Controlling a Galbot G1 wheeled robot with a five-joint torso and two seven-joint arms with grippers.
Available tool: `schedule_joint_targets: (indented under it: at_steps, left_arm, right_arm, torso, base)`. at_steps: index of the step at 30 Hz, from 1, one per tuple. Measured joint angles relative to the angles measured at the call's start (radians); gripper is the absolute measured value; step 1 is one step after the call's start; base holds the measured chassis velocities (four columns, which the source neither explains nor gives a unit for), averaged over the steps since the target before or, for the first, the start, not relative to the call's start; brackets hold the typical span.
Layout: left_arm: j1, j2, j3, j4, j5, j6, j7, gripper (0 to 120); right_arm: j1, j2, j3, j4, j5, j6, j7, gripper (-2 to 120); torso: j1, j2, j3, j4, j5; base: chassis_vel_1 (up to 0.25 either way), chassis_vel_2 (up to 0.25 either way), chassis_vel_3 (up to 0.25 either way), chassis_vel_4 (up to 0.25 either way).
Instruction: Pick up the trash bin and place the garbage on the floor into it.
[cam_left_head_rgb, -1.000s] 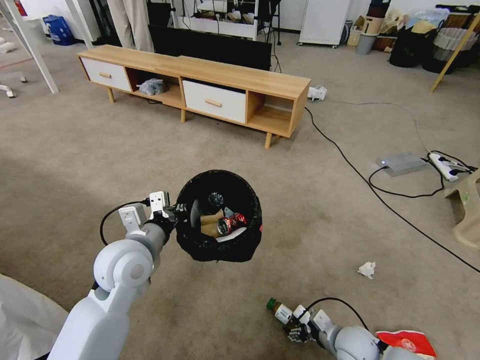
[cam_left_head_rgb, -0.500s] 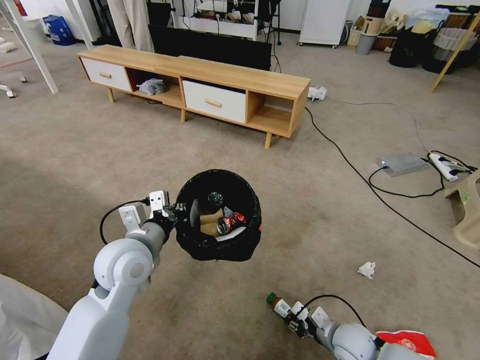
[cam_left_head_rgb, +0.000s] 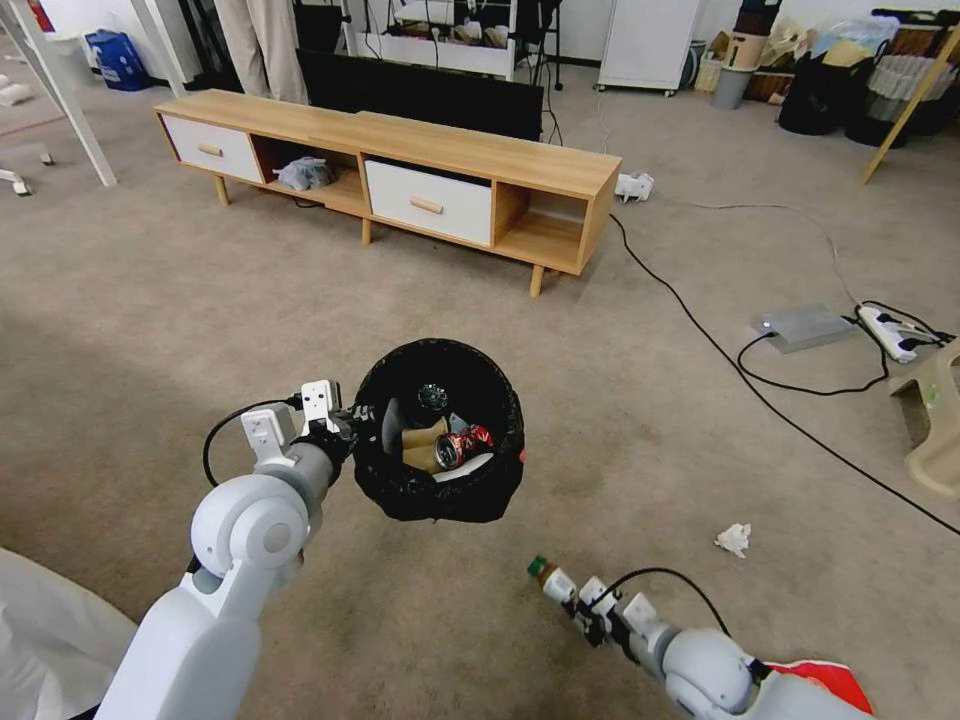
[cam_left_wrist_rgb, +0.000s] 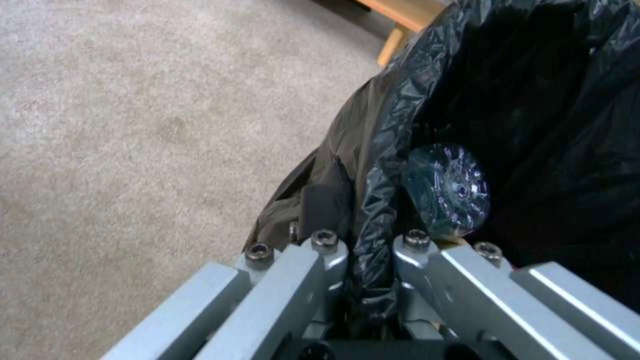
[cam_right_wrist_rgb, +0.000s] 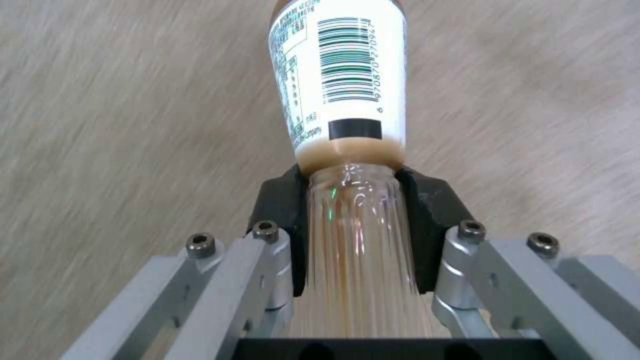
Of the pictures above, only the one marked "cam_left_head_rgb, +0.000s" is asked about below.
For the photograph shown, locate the white power strip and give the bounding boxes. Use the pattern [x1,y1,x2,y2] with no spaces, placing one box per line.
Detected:
[857,302,948,366]

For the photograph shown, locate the wooden easel leg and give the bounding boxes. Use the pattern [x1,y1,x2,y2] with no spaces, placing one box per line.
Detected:
[860,14,960,186]

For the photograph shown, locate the white table frame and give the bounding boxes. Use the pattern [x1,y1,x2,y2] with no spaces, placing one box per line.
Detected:
[0,0,189,198]

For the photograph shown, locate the trash bin with black bag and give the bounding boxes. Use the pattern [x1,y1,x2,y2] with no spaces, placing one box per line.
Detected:
[350,338,527,525]

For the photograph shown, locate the crumpled white tissue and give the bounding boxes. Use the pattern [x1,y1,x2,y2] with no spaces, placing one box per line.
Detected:
[713,521,754,561]

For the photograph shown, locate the thin white floor cable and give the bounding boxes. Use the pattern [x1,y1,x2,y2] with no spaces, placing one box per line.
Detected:
[596,89,871,310]

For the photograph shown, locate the person's legs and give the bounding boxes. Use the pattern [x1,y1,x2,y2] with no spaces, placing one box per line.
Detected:
[213,0,310,106]

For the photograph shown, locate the black rubbish bag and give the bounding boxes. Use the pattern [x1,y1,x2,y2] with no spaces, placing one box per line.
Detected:
[776,52,849,137]

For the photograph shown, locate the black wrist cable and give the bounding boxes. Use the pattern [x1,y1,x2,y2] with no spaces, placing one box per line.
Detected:
[605,566,735,640]
[201,395,305,490]

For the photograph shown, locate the grey waste bin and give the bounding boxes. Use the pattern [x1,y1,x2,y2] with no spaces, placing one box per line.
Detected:
[709,65,754,112]

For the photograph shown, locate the white robot front shell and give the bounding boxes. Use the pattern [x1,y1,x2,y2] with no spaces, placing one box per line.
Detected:
[0,545,142,720]

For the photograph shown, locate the white drawer wooden handle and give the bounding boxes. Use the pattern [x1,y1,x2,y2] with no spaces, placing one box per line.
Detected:
[363,158,497,250]
[160,113,265,187]

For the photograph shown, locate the white storage cart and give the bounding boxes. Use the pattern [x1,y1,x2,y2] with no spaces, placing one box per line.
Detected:
[350,0,520,82]

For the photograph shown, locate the beige plastic stool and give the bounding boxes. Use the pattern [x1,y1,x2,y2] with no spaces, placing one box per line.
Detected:
[887,346,960,499]

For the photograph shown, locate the white paper scrap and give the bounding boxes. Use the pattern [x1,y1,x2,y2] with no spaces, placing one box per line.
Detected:
[431,453,496,485]

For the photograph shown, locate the small brown bottle green cap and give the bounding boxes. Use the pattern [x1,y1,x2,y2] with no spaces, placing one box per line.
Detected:
[526,554,583,610]

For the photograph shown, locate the grey crumpled cloth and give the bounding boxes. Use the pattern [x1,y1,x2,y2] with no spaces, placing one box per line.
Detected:
[273,155,338,193]

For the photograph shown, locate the black flat screen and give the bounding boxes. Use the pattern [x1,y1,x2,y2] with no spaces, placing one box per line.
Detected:
[295,47,546,144]

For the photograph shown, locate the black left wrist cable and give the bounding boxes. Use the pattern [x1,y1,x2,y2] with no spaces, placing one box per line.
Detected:
[201,395,305,490]

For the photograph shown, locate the blue printed bag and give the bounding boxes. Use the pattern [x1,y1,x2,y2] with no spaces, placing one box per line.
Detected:
[83,28,151,93]

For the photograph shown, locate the white rolling cabinet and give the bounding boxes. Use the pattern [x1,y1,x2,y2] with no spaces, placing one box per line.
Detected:
[596,0,703,97]

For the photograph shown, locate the long black floor cable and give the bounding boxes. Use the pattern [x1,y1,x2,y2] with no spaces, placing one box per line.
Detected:
[608,212,960,538]

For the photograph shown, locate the flat silver device box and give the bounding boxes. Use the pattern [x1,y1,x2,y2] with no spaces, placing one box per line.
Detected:
[750,302,858,355]

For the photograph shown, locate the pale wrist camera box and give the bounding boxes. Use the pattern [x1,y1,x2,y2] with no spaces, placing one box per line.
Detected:
[577,575,625,615]
[300,379,343,423]

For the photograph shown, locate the wooden TV stand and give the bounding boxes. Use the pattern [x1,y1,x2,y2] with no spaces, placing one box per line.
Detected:
[153,87,624,300]

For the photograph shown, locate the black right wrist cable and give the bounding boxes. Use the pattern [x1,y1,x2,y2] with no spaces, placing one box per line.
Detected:
[605,566,735,640]

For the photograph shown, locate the red and white cloth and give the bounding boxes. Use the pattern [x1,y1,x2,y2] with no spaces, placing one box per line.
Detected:
[763,658,877,718]

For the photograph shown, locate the crushed red drink can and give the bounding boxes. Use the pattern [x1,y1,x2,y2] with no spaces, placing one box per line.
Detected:
[434,423,496,471]

